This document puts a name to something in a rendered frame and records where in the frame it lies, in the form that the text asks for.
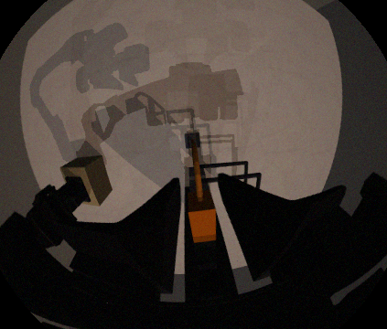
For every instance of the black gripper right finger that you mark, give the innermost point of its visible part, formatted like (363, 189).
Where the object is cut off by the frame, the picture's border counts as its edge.
(267, 225)

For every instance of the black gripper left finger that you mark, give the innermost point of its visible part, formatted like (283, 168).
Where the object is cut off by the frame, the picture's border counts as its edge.
(146, 240)

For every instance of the orange power plug with cord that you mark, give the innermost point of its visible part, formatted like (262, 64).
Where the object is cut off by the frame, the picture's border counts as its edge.
(202, 215)

